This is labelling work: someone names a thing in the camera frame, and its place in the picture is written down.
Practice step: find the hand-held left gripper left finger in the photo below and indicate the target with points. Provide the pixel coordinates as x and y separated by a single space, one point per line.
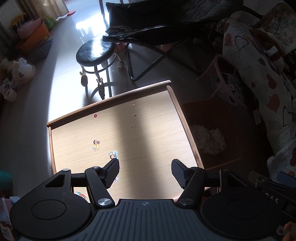
113 172

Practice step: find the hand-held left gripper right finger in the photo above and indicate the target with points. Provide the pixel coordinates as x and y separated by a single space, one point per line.
179 173

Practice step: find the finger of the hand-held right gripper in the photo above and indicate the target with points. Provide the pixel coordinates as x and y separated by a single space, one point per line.
288 179

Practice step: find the white floral garment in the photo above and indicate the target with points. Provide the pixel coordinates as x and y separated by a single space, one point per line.
200 139

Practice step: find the plain white cloth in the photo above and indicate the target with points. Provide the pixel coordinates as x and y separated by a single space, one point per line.
217 141

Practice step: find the person's right hand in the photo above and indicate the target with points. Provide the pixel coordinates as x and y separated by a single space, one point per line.
291 231

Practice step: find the low wooden table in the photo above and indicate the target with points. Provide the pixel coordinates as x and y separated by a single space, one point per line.
143 139

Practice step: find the white tag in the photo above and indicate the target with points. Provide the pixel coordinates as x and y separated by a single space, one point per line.
256 117

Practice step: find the round beige sticker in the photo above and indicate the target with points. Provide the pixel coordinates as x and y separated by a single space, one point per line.
133 104

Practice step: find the cartoon mouse cushion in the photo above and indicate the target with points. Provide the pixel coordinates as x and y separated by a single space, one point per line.
229 87

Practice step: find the heart patterned quilt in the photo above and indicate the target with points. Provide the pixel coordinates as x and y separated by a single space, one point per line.
263 76

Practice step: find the round black stool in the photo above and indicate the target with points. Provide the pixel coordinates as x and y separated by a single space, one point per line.
96 49

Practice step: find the pink toy basket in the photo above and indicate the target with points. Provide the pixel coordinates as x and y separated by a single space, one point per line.
120 46

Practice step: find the white mug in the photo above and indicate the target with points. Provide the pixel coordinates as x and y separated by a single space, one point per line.
10 95

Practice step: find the white plastic bag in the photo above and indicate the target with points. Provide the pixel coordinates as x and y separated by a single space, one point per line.
23 71

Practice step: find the patterned white bag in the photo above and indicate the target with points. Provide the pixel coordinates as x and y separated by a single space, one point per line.
5 84

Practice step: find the black folding chair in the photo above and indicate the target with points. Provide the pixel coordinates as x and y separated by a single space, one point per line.
148 34

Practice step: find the orange plastic bin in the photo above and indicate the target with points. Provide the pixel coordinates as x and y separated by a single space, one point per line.
34 39

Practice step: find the green toy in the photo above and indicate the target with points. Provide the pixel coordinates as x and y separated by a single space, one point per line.
49 23

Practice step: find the pink plastic basket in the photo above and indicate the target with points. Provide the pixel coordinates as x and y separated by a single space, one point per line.
29 27

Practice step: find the yellow toy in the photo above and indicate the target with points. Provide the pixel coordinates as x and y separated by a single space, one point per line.
18 19

